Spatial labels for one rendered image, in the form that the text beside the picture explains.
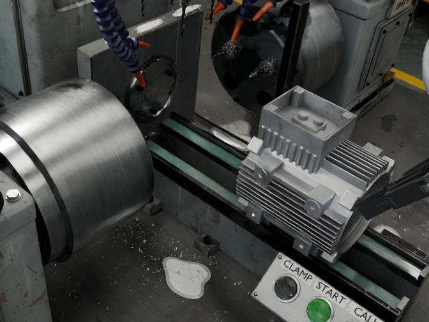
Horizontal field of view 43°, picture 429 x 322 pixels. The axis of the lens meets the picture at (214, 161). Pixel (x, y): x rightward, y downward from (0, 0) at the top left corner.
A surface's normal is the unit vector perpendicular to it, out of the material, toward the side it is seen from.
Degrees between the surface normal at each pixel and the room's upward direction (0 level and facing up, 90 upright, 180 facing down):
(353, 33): 90
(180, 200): 90
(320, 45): 62
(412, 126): 0
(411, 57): 0
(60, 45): 90
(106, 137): 39
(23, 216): 90
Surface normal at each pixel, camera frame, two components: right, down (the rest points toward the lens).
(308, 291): -0.32, -0.33
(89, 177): 0.70, 0.00
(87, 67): -0.64, 0.44
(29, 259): 0.76, 0.46
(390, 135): 0.10, -0.76
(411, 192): -0.73, 0.53
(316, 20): 0.55, -0.29
